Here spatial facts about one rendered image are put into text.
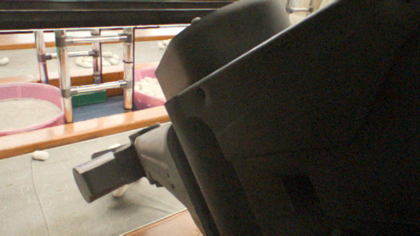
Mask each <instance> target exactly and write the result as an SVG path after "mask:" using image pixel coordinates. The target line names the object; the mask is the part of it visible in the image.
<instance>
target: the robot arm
mask: <svg viewBox="0 0 420 236"><path fill-rule="evenodd" d="M154 74H155V76H156V79H157V81H158V84H159V85H160V86H161V89H162V92H163V94H164V96H165V99H166V103H164V107H165V109H166V111H167V114H168V116H169V118H170V120H171V123H168V124H166V125H164V126H162V127H161V125H160V122H157V123H156V124H155V125H152V126H151V127H147V128H144V129H143V130H140V131H138V132H135V133H132V134H131V135H130V136H129V139H130V141H131V143H128V144H123V145H119V146H118V147H115V148H112V149H107V150H102V151H99V152H95V153H93V154H92V155H91V160H90V161H87V162H85V163H83V164H81V165H77V166H76V167H75V168H73V169H72V172H73V176H74V180H75V182H76V185H77V188H78V190H79V192H80V193H81V194H82V196H83V197H84V200H85V201H86V202H87V203H89V204H90V203H92V202H94V201H95V200H97V199H99V198H101V197H103V196H105V195H107V194H110V193H111V192H114V191H115V190H117V189H119V188H120V187H122V186H124V185H127V184H131V183H133V182H135V181H137V180H139V179H140V178H142V177H145V178H147V181H148V182H149V184H150V185H154V184H155V185H156V187H165V188H166V189H167V190H168V192H170V193H172V194H173V196H175V198H177V199H178V201H180V203H182V204H183V205H184V206H185V207H186V208H187V210H188V211H189V214H190V216H191V218H192V219H193V220H194V222H195V224H196V226H197V228H198V229H199V230H200V232H201V234H202V235H203V236H420V0H333V1H332V2H330V3H329V4H327V5H325V6H323V7H322V8H320V9H319V10H318V11H316V12H314V13H312V14H310V15H309V16H306V17H305V18H304V19H303V20H301V21H299V22H297V23H295V24H293V25H292V24H291V21H290V19H289V16H288V15H287V13H286V10H285V8H284V5H283V2H282V1H281V0H240V1H237V2H234V3H232V4H229V5H227V6H226V7H222V8H221V9H218V10H217V11H214V12H212V13H210V14H208V15H206V16H205V17H202V18H195V19H193V20H192V21H191V24H190V25H188V26H187V27H186V28H185V29H183V30H182V31H180V32H179V33H177V34H176V35H175V37H174V38H172V40H170V42H169V44H168V45H167V48H166V50H165V52H164V54H163V56H162V59H161V61H160V62H159V64H158V66H157V68H156V71H155V73H154Z"/></svg>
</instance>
